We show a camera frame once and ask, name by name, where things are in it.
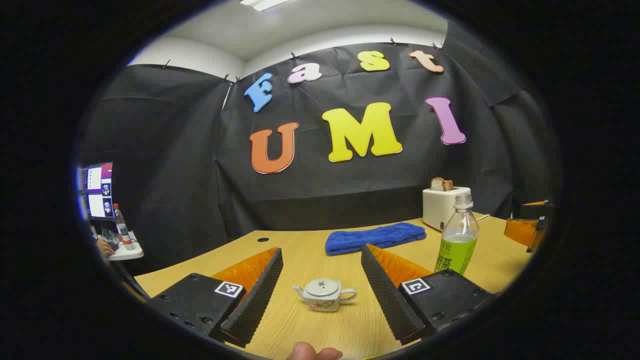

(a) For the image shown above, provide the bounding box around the computer monitor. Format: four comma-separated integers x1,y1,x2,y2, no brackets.
80,161,115,221

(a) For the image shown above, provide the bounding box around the green label water bottle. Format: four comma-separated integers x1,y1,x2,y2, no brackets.
434,193,480,277

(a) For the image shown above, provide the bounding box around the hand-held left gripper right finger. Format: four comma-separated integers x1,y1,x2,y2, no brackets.
361,243,498,346

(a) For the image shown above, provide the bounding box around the small white side table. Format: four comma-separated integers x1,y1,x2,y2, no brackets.
107,231,145,261

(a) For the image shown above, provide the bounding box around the blue towel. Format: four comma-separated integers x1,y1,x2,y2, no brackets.
325,222,427,256

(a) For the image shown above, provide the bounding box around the ceiling light panel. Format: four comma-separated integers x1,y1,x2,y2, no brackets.
240,0,291,12

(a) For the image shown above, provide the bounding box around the red cap plastic bottle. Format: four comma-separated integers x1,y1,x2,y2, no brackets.
112,203,136,251

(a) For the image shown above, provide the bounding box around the white floral teacup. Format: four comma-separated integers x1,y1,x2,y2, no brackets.
293,278,358,313

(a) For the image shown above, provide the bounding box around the white toaster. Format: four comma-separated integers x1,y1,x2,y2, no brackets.
422,186,472,232

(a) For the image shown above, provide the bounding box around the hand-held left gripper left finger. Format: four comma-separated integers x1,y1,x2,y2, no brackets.
149,247,284,349

